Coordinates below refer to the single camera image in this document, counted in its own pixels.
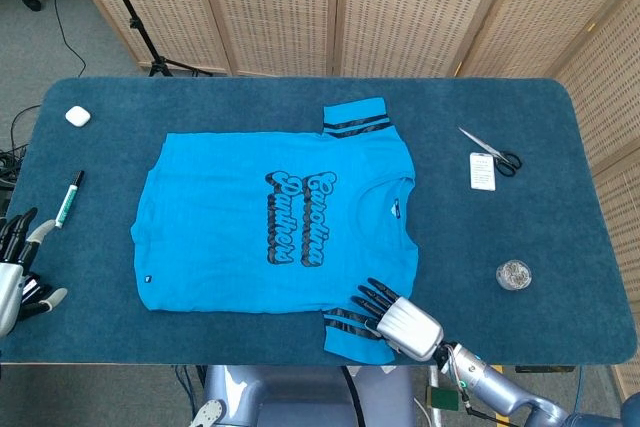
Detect blue carpet table cover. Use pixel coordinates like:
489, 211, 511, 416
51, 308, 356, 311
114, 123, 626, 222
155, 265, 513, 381
0, 76, 632, 367

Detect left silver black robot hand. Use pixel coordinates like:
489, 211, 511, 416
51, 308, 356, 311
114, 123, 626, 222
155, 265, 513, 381
0, 206, 69, 339

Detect blue-grey robot torso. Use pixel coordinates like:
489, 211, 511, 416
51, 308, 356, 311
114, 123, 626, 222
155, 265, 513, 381
187, 364, 416, 427

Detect clear round clip container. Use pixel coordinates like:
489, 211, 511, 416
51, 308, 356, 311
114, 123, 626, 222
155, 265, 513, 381
495, 259, 533, 292

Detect white card badge holder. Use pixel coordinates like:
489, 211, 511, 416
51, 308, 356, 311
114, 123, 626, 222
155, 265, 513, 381
469, 152, 497, 192

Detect green white marker pen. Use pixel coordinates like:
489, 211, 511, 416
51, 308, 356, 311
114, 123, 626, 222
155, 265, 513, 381
54, 170, 85, 229

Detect white earbuds case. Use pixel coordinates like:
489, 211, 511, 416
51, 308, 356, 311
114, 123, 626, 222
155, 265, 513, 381
64, 105, 92, 127

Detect black-handled steel scissors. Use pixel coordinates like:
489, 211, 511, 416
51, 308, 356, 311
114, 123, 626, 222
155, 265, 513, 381
458, 126, 523, 178

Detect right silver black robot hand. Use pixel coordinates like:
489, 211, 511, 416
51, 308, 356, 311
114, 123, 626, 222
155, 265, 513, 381
349, 276, 445, 362

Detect blue Carolina Panthers T-shirt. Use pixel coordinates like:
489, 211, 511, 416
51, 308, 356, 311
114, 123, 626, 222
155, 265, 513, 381
130, 99, 420, 366

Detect black floor cable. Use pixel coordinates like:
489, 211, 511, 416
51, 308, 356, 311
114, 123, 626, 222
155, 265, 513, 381
0, 0, 87, 188

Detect black tripod stand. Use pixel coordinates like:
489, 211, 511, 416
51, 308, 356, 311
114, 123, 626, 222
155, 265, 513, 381
92, 0, 214, 78

